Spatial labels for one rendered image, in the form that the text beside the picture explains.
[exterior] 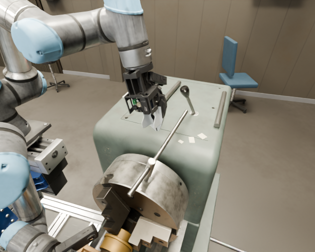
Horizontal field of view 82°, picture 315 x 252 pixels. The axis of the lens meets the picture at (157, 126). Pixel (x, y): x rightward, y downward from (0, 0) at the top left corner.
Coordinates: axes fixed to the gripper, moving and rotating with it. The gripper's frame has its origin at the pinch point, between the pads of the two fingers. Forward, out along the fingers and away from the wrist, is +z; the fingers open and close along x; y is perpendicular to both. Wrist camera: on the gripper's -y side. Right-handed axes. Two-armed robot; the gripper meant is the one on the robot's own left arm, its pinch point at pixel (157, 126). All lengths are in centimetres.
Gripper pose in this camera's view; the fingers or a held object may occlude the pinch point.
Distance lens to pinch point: 58.0
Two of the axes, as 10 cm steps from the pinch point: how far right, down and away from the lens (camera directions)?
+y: -3.8, 5.6, -7.3
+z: 2.0, 8.2, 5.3
